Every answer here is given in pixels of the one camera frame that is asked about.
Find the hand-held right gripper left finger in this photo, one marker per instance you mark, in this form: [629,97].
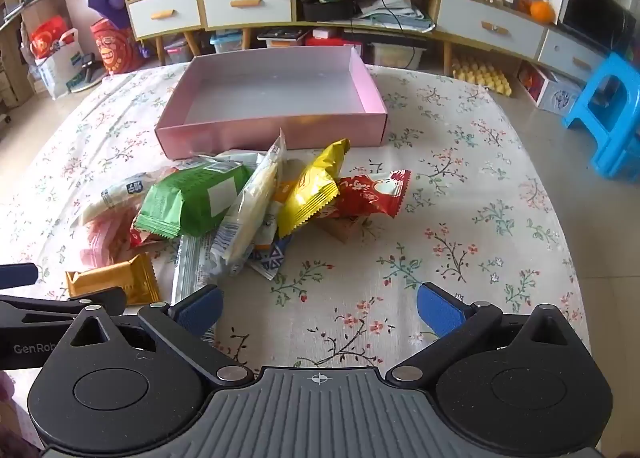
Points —
[202,309]

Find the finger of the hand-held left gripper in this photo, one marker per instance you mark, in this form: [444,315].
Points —
[45,308]
[17,275]

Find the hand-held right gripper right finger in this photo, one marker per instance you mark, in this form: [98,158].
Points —
[440,309]

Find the silver clear snack packet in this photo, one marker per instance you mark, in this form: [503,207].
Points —
[192,268]

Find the pink snack packet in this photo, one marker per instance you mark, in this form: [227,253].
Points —
[100,255]
[112,230]

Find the gold snack packet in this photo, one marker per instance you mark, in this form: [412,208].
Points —
[115,278]

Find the small red snack packet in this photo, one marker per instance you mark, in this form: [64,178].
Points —
[142,236]

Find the clear cream snack packet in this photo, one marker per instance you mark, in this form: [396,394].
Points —
[250,218]

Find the green snack packet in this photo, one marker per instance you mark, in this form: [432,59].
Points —
[190,198]

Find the long white snack packet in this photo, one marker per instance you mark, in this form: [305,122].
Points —
[115,198]

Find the red white printed snack packet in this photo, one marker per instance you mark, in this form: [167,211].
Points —
[370,195]

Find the yellow snack packet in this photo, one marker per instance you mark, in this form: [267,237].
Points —
[310,188]

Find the pink cardboard box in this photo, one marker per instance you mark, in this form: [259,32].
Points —
[270,93]

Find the blue triangle pattern snack packet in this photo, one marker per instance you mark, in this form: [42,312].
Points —
[270,260]

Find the floral tablecloth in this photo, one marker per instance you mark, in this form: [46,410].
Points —
[450,213]

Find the small brown cardboard box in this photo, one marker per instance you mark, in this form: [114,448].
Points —
[345,230]

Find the orange snack packet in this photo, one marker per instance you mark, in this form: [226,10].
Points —
[285,190]

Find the white shopping bag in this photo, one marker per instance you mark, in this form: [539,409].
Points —
[55,68]

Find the black stand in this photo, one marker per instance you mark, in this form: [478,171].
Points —
[87,71]

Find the yellow egg tray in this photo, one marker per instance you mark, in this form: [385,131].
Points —
[482,78]

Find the white printed cardboard box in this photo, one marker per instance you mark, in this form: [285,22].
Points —
[550,88]

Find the red patterned bag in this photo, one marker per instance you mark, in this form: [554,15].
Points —
[115,48]

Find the clear storage box white lid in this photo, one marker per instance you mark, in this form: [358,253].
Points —
[397,56]

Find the wooden storage rack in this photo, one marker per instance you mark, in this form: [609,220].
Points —
[25,13]

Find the clear storage box blue lid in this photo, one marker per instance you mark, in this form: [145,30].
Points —
[227,43]

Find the low wooden tv cabinet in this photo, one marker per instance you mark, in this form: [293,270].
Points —
[440,36]

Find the clear storage box black lid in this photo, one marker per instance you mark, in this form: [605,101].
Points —
[282,38]

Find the blue plastic stool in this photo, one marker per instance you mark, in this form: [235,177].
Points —
[615,83]

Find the red box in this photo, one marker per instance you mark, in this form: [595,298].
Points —
[332,44]

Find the stack of papers and books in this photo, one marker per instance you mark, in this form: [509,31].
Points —
[395,11]

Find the orange fruit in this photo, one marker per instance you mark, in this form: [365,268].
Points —
[542,12]

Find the black case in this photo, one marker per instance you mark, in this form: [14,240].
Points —
[325,8]

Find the white black microwave oven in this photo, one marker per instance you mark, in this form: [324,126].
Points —
[595,13]

